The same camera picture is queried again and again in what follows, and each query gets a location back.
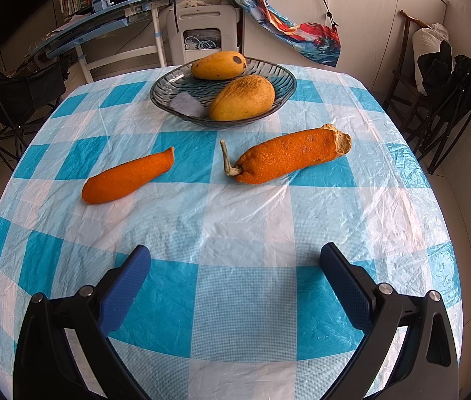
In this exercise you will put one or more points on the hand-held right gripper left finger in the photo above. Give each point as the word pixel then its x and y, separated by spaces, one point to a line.
pixel 125 291

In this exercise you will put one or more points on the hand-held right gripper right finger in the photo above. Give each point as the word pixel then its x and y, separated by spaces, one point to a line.
pixel 343 287

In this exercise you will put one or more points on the smooth orange peel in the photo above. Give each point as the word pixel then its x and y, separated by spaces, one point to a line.
pixel 127 179

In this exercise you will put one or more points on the orange peel with stem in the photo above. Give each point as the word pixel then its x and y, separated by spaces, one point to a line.
pixel 289 156

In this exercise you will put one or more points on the blue white checkered tablecloth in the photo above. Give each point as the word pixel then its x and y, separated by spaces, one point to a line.
pixel 235 225

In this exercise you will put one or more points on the dark glass bowl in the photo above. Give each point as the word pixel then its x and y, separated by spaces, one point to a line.
pixel 169 87

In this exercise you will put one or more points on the rough yellow mango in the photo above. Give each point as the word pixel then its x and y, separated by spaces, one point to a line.
pixel 241 98

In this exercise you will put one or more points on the black folding chair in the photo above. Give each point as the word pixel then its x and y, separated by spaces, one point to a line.
pixel 19 87
pixel 468 83

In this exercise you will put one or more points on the yellow mango with dark spot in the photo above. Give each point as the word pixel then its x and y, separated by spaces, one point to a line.
pixel 216 66

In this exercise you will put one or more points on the white sack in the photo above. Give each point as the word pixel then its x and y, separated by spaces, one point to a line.
pixel 427 43

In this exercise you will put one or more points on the white cabinet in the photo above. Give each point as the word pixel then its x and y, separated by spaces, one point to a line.
pixel 385 29

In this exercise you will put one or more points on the colourful printed cloth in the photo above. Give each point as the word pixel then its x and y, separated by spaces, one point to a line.
pixel 289 29

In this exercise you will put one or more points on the blue glass-top desk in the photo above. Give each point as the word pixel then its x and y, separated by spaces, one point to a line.
pixel 106 18

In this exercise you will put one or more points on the blue pencil sharpener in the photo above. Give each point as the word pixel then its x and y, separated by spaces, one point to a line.
pixel 102 2

